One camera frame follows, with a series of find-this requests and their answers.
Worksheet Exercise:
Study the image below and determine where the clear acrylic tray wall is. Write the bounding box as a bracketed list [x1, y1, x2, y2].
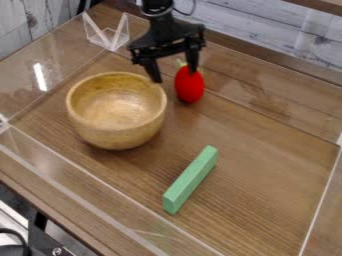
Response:
[0, 120, 223, 256]

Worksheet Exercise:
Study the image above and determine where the clear acrylic corner bracket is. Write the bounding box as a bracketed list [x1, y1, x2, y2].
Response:
[81, 13, 129, 52]

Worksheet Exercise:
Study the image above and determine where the wooden bowl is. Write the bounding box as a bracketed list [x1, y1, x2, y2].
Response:
[65, 72, 167, 150]

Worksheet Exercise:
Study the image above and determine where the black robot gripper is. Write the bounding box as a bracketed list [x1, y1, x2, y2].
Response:
[128, 23, 205, 83]

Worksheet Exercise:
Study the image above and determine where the black cable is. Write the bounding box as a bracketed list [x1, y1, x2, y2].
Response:
[0, 228, 32, 256]

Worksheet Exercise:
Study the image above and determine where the black table leg clamp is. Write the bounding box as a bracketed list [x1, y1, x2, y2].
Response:
[28, 212, 74, 256]

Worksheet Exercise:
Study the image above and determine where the red toy fruit green stem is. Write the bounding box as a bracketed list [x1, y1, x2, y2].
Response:
[173, 59, 204, 103]

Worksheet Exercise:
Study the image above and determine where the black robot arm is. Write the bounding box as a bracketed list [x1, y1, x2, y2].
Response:
[127, 0, 205, 83]

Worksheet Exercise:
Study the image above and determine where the green rectangular block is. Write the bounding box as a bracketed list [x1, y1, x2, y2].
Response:
[161, 145, 217, 215]

